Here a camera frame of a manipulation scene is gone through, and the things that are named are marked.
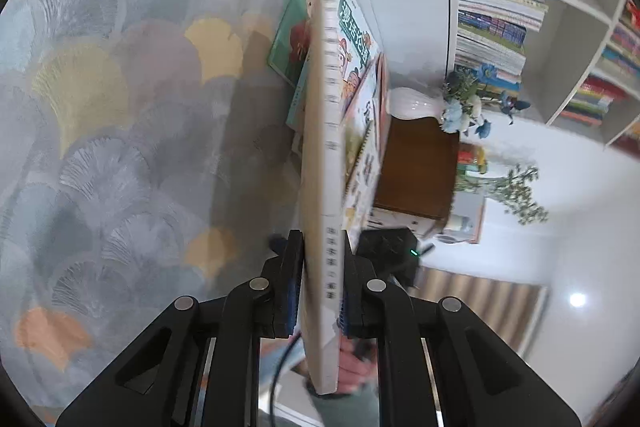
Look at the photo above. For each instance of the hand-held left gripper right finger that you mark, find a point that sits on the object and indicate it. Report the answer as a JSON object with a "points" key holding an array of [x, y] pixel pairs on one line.
{"points": [[346, 319]]}

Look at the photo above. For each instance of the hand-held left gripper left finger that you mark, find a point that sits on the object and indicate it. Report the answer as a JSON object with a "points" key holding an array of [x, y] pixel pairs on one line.
{"points": [[295, 297]]}

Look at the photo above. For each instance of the white book with boy figure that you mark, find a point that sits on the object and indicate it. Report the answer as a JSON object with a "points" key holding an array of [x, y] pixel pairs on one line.
{"points": [[362, 187]]}

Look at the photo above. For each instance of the cream thick book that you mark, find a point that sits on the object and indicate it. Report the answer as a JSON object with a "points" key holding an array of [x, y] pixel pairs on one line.
{"points": [[320, 157]]}

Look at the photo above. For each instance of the teal book with girl cover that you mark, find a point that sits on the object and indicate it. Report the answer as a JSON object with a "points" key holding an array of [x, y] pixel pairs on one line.
{"points": [[295, 32]]}

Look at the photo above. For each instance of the person's right forearm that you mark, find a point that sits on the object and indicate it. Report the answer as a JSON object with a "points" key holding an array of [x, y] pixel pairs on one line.
{"points": [[350, 412]]}

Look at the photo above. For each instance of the row of thin white-blue books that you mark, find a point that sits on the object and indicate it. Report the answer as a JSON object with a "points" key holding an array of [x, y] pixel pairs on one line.
{"points": [[495, 32]]}

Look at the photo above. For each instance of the person's right hand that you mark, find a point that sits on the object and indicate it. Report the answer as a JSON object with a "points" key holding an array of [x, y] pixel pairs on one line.
{"points": [[355, 372]]}

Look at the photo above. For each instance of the white cylindrical device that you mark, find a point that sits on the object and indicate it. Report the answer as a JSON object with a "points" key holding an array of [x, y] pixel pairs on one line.
{"points": [[457, 227]]}

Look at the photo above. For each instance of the brown wooden cabinet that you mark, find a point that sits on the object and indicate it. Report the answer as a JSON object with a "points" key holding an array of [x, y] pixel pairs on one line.
{"points": [[415, 167]]}

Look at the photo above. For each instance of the white orange-edged box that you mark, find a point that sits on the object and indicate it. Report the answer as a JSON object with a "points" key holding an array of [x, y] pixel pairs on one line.
{"points": [[472, 212]]}

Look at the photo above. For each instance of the beige striped curtain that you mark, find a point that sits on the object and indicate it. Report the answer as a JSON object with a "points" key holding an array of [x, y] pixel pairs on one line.
{"points": [[480, 307]]}

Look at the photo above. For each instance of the green leafy sprigs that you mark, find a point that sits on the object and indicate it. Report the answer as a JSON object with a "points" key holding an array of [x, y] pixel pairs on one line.
{"points": [[522, 197]]}

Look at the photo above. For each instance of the white ribbed vase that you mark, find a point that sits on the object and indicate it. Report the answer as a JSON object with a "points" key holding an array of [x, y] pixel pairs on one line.
{"points": [[412, 103]]}

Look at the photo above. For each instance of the blue and white flower bouquet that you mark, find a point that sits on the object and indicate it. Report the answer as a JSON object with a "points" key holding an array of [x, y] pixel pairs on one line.
{"points": [[460, 112]]}

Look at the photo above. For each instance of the grey fan-pattern rug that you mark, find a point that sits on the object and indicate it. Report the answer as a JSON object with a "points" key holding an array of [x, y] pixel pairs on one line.
{"points": [[125, 132]]}

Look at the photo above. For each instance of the white bookshelf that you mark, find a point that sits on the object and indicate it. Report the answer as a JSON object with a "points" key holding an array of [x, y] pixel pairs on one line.
{"points": [[575, 37]]}

